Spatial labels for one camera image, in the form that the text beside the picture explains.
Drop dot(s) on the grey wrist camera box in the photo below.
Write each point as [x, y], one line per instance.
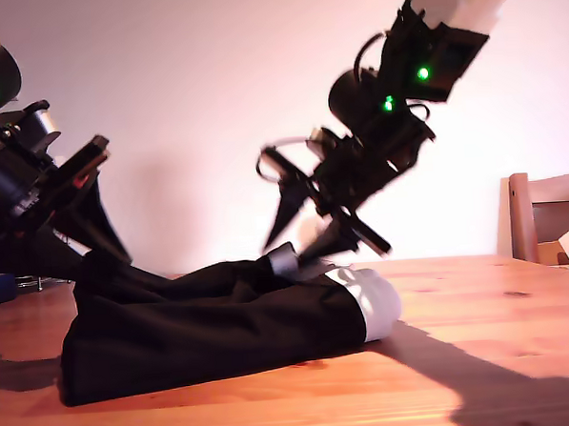
[321, 139]
[43, 125]

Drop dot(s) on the small cardboard box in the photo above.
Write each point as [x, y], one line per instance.
[548, 254]

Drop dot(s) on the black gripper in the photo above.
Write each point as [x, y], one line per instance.
[35, 197]
[349, 176]

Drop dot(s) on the brown wooden chair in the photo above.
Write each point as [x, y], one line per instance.
[521, 219]

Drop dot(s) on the black shorts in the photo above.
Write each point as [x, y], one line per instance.
[200, 332]

